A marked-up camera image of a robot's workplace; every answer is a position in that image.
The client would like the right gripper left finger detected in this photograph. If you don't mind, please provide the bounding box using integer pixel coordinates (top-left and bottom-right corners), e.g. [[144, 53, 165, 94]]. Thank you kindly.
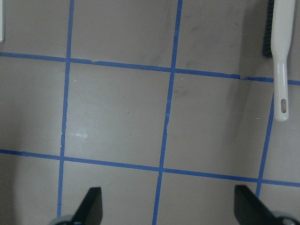
[[70, 187, 103, 225]]

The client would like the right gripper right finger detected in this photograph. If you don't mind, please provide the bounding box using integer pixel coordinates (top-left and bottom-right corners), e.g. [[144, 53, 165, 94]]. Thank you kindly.
[[234, 185, 279, 225]]

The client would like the beige hand brush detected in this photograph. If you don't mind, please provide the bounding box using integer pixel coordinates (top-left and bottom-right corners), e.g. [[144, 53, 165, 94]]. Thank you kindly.
[[262, 0, 296, 122]]

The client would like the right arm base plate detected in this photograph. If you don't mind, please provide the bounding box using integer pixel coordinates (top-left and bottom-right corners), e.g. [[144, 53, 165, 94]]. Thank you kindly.
[[0, 0, 5, 43]]

